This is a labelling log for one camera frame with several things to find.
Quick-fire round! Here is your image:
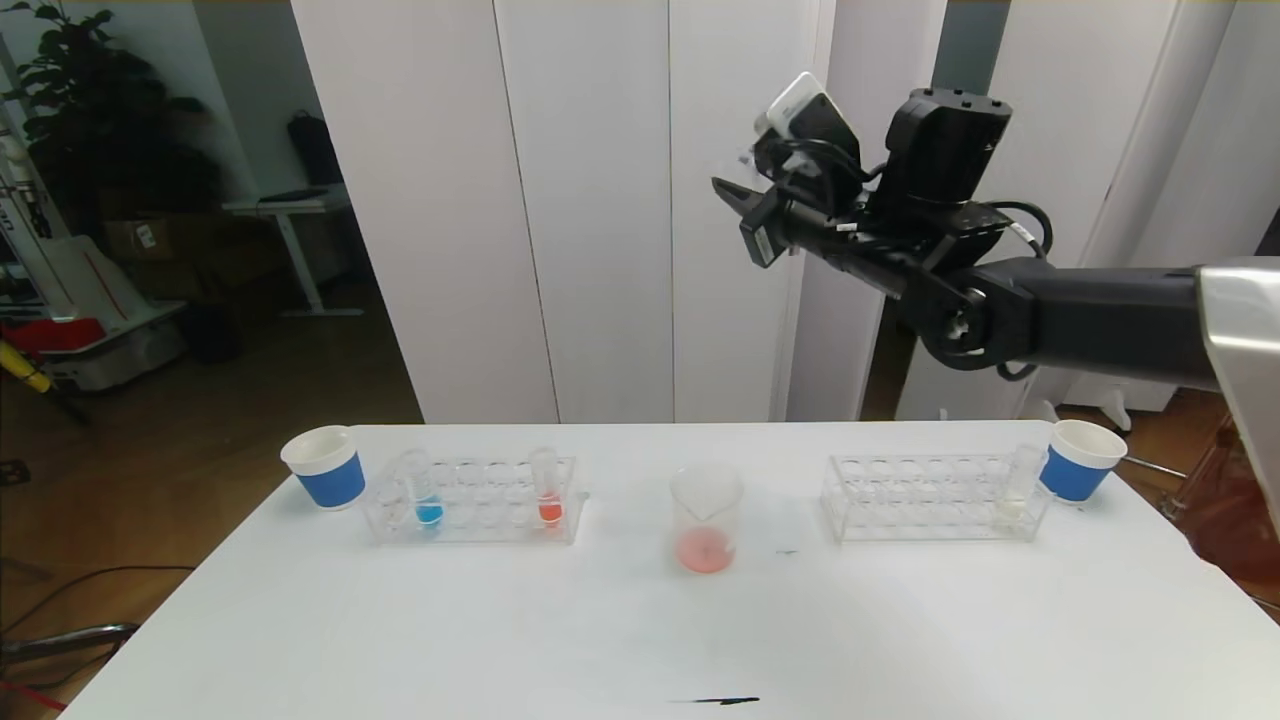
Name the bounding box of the graduated clear plastic test tube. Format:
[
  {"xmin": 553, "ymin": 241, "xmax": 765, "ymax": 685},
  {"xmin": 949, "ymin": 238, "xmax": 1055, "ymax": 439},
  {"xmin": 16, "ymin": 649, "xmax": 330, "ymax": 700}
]
[{"xmin": 722, "ymin": 140, "xmax": 776, "ymax": 196}]

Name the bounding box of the metal light stand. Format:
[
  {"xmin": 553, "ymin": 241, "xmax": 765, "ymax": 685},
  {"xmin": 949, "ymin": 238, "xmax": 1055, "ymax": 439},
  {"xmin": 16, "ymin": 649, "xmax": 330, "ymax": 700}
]
[{"xmin": 1120, "ymin": 400, "xmax": 1266, "ymax": 521}]

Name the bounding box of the black floor cable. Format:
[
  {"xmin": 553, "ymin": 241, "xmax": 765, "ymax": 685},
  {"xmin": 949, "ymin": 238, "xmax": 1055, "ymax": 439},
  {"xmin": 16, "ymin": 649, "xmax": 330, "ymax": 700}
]
[{"xmin": 0, "ymin": 567, "xmax": 196, "ymax": 641}]

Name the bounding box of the brown cardboard box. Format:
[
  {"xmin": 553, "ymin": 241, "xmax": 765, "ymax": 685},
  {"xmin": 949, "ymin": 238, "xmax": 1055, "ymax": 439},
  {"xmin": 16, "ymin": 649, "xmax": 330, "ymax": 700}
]
[{"xmin": 105, "ymin": 213, "xmax": 291, "ymax": 299}]

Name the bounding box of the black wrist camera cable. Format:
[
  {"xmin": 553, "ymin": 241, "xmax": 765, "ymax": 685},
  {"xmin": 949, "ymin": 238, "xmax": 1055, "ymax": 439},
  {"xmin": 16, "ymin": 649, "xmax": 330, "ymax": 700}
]
[{"xmin": 985, "ymin": 200, "xmax": 1053, "ymax": 263}]

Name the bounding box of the white machine housing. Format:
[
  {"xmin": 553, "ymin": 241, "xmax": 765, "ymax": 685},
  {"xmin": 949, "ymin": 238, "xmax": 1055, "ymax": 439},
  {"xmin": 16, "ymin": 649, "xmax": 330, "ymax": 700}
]
[{"xmin": 40, "ymin": 238, "xmax": 189, "ymax": 393}]

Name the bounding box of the white office desk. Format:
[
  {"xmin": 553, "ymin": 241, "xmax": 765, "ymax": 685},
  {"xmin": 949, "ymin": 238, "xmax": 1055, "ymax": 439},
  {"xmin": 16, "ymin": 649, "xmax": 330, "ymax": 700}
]
[{"xmin": 223, "ymin": 186, "xmax": 366, "ymax": 319}]

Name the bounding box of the test tube with red liquid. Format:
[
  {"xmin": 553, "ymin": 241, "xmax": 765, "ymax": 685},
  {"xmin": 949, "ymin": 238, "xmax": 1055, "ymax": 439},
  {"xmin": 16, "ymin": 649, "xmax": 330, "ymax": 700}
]
[{"xmin": 529, "ymin": 447, "xmax": 566, "ymax": 529}]

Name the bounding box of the black backpack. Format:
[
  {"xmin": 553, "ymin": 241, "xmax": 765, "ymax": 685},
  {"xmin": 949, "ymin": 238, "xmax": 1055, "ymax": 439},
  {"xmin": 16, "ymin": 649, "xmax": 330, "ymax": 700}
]
[{"xmin": 286, "ymin": 111, "xmax": 345, "ymax": 189}]

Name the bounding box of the test tube with blue liquid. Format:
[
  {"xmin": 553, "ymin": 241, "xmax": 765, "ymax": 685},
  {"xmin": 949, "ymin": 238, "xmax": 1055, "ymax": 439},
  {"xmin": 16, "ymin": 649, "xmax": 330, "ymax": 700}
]
[{"xmin": 400, "ymin": 449, "xmax": 446, "ymax": 531}]

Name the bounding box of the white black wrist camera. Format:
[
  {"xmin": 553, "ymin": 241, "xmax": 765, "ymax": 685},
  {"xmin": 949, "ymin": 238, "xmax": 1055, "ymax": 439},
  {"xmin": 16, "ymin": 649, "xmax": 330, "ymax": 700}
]
[{"xmin": 752, "ymin": 72, "xmax": 863, "ymax": 161}]

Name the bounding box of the clear glass beaker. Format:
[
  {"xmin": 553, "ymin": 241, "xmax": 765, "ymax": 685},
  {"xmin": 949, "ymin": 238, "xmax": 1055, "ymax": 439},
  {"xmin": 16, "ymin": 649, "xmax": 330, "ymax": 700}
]
[{"xmin": 669, "ymin": 462, "xmax": 744, "ymax": 576}]

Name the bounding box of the test tube with pale liquid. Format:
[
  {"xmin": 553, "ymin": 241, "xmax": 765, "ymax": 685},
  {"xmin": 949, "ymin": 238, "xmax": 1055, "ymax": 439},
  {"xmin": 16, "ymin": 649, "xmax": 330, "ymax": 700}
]
[{"xmin": 995, "ymin": 444, "xmax": 1044, "ymax": 524}]

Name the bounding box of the grey metal floor leg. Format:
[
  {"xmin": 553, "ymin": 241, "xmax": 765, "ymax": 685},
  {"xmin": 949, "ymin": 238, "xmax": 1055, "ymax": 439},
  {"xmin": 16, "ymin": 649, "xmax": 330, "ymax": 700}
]
[{"xmin": 0, "ymin": 625, "xmax": 141, "ymax": 663}]

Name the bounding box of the dark green potted plant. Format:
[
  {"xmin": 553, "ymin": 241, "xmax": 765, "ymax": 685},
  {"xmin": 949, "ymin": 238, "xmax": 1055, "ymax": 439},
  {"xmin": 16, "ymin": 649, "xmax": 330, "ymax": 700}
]
[{"xmin": 0, "ymin": 0, "xmax": 226, "ymax": 246}]

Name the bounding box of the clear plastic test tube rack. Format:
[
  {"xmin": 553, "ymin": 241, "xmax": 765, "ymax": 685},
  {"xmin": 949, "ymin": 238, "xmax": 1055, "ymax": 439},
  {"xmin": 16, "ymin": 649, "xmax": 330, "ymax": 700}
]
[
  {"xmin": 820, "ymin": 455, "xmax": 1051, "ymax": 543},
  {"xmin": 360, "ymin": 456, "xmax": 589, "ymax": 546}
]

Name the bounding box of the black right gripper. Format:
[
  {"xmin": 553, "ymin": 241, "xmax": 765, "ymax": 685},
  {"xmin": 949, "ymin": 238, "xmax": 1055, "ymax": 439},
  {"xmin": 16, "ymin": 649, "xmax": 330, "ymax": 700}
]
[{"xmin": 710, "ymin": 176, "xmax": 863, "ymax": 269}]

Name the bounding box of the yellow handled tool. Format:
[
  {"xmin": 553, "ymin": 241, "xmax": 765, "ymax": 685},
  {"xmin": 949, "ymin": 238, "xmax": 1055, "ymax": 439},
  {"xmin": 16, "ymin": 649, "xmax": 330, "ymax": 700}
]
[{"xmin": 0, "ymin": 338, "xmax": 56, "ymax": 396}]

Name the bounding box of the blue white paper cup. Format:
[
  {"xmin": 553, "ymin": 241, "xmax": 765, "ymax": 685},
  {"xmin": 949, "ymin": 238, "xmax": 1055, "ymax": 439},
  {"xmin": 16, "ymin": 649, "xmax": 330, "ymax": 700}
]
[
  {"xmin": 280, "ymin": 425, "xmax": 367, "ymax": 511},
  {"xmin": 1040, "ymin": 420, "xmax": 1128, "ymax": 504}
]

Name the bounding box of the white printed column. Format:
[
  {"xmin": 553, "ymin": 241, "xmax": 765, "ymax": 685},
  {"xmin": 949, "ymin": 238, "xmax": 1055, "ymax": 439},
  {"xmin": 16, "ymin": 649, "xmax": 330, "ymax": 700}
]
[{"xmin": 0, "ymin": 35, "xmax": 81, "ymax": 323}]

